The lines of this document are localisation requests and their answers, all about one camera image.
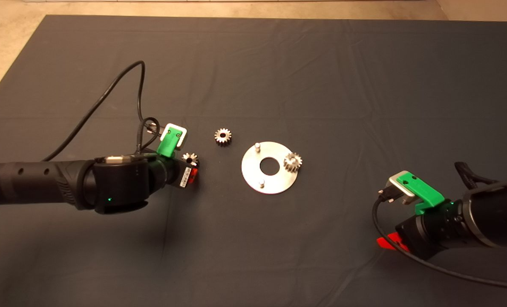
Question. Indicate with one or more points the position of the green right camera mount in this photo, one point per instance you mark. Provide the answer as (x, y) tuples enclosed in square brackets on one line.
[(424, 192)]

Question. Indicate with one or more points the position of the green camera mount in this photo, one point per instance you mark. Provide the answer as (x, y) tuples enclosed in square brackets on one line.
[(424, 192), (168, 145)]

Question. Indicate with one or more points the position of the green left camera mount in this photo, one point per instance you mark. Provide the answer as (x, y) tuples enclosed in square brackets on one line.
[(168, 145)]

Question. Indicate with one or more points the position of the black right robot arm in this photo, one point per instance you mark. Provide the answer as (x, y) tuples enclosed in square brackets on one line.
[(500, 213)]

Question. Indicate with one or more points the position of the round metal carrier plate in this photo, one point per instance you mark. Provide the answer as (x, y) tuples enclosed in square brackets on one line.
[(270, 185)]

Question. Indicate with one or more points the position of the dark grey table cloth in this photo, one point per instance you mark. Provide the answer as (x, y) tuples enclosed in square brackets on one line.
[(279, 64)]

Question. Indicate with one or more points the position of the steel planetary gear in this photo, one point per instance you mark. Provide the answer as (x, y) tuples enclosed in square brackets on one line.
[(292, 163), (190, 159), (223, 136)]

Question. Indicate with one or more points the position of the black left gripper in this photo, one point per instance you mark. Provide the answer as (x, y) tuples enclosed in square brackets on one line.
[(168, 175)]

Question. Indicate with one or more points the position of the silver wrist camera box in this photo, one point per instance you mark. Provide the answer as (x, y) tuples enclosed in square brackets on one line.
[(396, 187), (184, 135)]

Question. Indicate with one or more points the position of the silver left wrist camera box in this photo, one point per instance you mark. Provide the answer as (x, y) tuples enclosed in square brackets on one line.
[(184, 135)]

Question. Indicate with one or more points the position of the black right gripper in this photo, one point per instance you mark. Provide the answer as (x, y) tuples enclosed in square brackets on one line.
[(436, 230)]

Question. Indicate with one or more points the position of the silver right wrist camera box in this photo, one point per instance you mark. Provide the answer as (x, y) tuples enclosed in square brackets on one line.
[(396, 187)]

